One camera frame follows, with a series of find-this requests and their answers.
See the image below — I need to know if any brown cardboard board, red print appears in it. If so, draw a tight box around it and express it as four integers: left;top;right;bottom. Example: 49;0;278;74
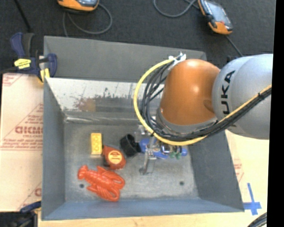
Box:
0;71;272;225

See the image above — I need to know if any black round cap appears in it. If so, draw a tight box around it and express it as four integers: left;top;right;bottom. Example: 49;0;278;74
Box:
119;133;143;158

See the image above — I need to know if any yellow toy brick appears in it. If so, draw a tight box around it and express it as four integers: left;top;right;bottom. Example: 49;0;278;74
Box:
90;132;104;156

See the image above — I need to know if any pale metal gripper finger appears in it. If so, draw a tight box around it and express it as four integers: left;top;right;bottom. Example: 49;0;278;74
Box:
139;150;151;175
146;151;158;175

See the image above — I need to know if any red toy lobster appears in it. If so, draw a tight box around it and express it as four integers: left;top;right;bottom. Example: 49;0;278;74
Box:
76;164;127;203

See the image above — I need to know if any grey metal bin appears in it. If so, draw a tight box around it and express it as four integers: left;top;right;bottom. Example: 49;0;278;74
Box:
35;35;252;227

